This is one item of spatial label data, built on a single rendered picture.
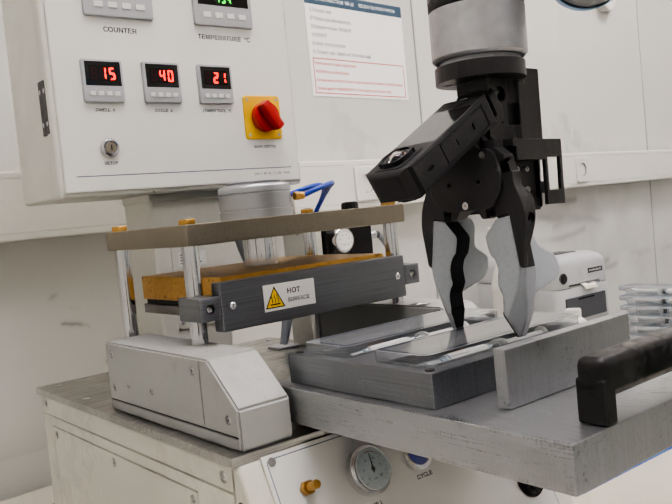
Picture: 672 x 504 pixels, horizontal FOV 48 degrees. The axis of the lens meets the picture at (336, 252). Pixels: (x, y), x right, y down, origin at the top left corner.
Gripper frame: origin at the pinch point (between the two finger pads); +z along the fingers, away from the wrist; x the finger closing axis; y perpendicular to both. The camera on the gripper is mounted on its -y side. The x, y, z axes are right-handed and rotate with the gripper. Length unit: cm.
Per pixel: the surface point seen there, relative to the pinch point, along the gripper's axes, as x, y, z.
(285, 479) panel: 9.5, -13.4, 11.0
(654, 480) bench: 8.4, 38.6, 25.6
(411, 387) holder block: -2.0, -10.0, 3.1
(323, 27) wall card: 83, 54, -48
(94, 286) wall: 78, -1, -2
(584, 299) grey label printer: 58, 102, 13
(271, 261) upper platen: 28.5, -0.1, -5.0
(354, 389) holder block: 4.2, -10.0, 4.0
